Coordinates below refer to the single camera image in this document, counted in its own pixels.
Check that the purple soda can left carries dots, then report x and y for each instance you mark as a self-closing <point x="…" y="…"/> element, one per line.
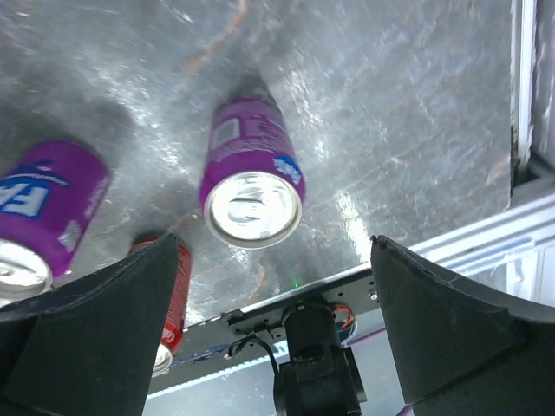
<point x="48" y="200"/>

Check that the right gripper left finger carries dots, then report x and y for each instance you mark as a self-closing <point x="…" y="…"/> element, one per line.
<point x="89" y="347"/>

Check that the purple Fanta can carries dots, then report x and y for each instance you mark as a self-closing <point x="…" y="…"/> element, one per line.
<point x="252" y="190"/>

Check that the red cola can front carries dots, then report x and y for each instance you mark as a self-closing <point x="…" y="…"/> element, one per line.
<point x="172" y="334"/>

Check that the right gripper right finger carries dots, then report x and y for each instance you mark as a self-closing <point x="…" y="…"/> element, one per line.
<point x="461" y="347"/>

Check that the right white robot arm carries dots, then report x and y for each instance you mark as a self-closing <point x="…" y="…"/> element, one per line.
<point x="320" y="376"/>

